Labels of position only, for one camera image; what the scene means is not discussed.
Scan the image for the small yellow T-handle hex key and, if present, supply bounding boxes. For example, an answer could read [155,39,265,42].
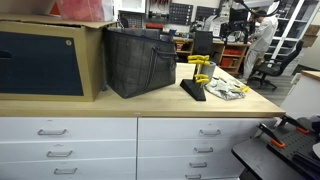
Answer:
[193,73,210,88]
[195,78,211,90]

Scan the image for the black wedge hex key stand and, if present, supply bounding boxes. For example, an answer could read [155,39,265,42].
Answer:
[179,78,208,102]

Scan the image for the grey checked tote bag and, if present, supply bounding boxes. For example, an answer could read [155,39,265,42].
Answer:
[103,27,179,100]

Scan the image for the grey cylindrical cup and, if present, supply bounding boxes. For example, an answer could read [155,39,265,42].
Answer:
[199,60,217,83]

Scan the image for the white table cabinet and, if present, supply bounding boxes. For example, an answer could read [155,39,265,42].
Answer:
[0,114,279,180]

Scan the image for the black mesh office chair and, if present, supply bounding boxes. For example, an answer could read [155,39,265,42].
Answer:
[193,30,215,56]

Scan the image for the red lid toolbox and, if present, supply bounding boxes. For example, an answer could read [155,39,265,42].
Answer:
[145,22,165,30]

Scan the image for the white printed cloth rag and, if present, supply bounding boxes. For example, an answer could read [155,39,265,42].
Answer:
[204,76,249,101]

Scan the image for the red storage bin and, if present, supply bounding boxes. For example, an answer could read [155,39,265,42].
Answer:
[222,48,243,56]
[220,57,233,68]

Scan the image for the grey small parts drawers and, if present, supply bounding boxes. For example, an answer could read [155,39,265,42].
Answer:
[118,10,145,30]

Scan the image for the large cardboard box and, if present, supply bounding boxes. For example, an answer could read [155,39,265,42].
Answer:
[0,12,118,103]

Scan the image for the wooden shelf unit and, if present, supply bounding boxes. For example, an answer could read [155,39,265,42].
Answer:
[172,36,251,76]

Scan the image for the black monitor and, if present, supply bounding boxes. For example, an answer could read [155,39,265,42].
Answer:
[227,7,250,34]

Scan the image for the pink translucent storage bin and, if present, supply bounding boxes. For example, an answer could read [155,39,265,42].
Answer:
[49,0,115,23]

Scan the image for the black swivel office chair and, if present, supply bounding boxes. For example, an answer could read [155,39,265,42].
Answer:
[247,39,305,92]

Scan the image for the person in white coat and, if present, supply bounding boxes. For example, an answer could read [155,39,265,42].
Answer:
[241,9,280,84]

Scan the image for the black robot cart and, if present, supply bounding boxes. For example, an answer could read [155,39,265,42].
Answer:
[231,114,320,180]

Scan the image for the black clamp orange tip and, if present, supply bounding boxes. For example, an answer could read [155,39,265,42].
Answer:
[278,114,312,136]
[258,122,287,150]

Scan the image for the white cabinet wooden top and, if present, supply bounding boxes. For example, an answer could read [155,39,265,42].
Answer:
[279,69,320,120]

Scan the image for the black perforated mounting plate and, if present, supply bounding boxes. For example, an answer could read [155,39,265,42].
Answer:
[266,128,320,180]

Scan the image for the white glass door shelving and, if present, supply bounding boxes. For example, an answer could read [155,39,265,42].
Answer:
[269,0,320,63]

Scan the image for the small cardboard box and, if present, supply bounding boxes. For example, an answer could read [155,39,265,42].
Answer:
[301,24,320,48]

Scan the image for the white drawer steel handle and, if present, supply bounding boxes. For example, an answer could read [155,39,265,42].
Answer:
[0,117,138,141]
[137,139,254,158]
[0,140,137,164]
[137,173,243,180]
[137,156,243,175]
[138,117,278,141]
[0,161,137,180]

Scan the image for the black wall pegboard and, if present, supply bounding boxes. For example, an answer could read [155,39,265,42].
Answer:
[168,2,195,26]
[194,5,221,22]

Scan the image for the wall tool rack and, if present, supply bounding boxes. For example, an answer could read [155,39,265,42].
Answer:
[148,0,169,15]

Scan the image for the large yellow T-handle hex key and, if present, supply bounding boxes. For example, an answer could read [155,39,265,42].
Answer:
[233,84,250,94]

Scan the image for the white wall cabinet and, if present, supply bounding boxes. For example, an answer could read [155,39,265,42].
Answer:
[113,0,147,14]

